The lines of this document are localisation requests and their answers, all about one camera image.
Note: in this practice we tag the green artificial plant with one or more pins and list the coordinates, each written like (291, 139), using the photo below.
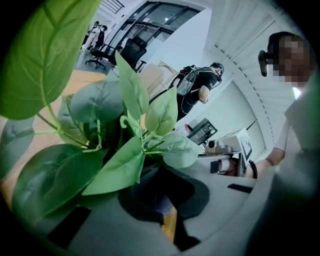
(120, 167)

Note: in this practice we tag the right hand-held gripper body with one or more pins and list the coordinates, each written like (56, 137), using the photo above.
(225, 146)

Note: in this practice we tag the brown cardboard box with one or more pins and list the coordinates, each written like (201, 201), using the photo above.
(168, 72)
(151, 77)

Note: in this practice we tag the black office chair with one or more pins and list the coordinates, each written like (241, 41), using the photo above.
(100, 53)
(135, 51)

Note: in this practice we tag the black head-mounted camera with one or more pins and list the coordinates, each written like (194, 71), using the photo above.
(263, 62)

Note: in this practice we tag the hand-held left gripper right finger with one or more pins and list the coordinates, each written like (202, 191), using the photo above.
(225, 207)

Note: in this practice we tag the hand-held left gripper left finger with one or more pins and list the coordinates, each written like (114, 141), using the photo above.
(120, 232)

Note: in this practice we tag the person's right forearm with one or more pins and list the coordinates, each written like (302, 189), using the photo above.
(272, 158)

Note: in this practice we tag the person's white shirt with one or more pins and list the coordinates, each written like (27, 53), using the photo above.
(300, 150)

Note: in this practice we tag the dark grey flower pot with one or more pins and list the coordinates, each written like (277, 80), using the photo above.
(198, 200)

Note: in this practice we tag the person's head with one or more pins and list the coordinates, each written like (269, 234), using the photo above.
(292, 57)

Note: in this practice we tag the person's right hand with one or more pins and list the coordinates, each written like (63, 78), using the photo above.
(232, 169)

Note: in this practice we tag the white window blind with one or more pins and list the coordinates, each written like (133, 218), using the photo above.
(260, 82)

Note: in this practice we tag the black-framed glass door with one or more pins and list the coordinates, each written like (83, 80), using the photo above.
(160, 20)

